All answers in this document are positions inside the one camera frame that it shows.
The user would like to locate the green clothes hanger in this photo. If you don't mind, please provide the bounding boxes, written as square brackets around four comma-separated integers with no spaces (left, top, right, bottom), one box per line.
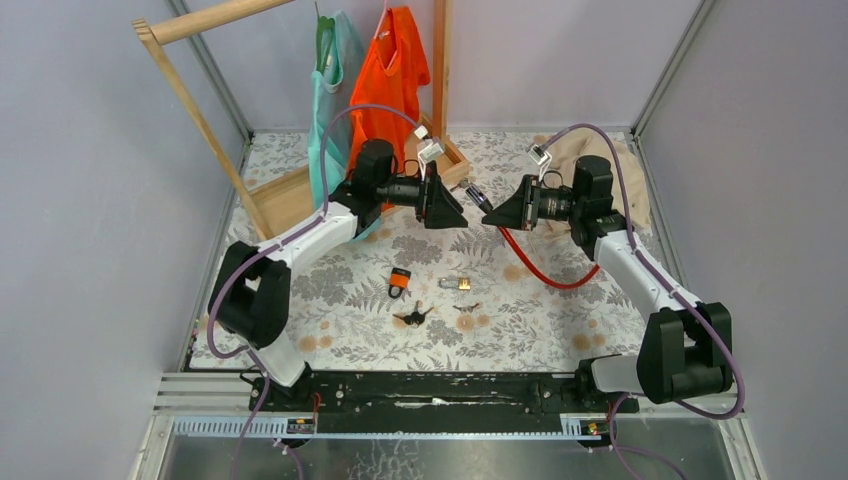
[314,1,335,74]

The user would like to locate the beige crumpled cloth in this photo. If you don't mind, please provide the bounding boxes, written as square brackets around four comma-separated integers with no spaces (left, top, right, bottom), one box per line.
[544,128,653,237]

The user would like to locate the orange black padlock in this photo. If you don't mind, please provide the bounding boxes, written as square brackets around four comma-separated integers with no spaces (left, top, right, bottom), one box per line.
[387,267,411,299]

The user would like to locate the small brass padlock keys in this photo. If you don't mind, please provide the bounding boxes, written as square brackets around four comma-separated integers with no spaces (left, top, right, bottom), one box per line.
[453,303,481,314]

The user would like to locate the black key bunch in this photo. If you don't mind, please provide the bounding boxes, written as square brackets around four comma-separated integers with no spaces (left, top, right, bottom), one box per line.
[392,301,433,328]

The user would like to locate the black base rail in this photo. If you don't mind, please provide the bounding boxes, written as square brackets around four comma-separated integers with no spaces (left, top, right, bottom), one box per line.
[249,370,618,436]

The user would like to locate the floral patterned mat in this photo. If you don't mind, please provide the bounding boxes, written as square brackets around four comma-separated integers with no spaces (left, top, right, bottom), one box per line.
[189,129,677,374]

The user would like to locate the white pink clothes hanger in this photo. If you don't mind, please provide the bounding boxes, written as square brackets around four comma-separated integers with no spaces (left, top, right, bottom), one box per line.
[372,1,402,76]

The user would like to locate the wooden clothes rack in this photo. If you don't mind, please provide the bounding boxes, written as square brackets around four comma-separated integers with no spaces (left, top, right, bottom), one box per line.
[132,0,471,240]

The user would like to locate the red cable lock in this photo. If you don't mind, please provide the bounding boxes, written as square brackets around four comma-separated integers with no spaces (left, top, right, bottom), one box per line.
[459,178,602,291]

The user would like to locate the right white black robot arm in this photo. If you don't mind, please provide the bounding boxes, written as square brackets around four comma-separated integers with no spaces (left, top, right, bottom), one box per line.
[482,155,733,412]

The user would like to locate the brass padlock with key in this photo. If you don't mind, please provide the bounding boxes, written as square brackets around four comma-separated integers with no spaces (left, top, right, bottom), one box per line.
[438,277,471,291]

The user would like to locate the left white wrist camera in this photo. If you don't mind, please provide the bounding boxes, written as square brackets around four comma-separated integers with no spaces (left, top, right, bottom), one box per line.
[413,124,445,177]

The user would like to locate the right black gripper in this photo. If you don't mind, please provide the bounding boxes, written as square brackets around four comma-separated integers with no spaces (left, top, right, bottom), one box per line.
[482,176,583,232]

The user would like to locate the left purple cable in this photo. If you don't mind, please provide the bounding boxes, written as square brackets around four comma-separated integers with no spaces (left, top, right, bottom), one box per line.
[206,103,423,480]

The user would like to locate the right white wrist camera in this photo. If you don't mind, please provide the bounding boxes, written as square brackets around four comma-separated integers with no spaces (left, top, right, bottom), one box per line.
[527,144,552,182]

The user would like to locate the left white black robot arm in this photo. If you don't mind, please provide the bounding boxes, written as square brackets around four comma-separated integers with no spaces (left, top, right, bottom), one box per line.
[208,138,468,411]

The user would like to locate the teal shirt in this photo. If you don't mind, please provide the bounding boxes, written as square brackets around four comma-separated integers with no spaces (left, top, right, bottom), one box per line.
[308,10,365,209]

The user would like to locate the orange shirt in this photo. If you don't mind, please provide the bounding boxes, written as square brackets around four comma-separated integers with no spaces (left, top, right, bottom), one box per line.
[348,6,431,170]

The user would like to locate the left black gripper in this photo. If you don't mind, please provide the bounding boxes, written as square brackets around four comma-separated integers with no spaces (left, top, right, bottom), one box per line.
[374,160,467,229]

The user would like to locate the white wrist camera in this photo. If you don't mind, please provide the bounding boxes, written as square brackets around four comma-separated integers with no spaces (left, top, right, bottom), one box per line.
[527,144,552,182]
[413,124,445,177]

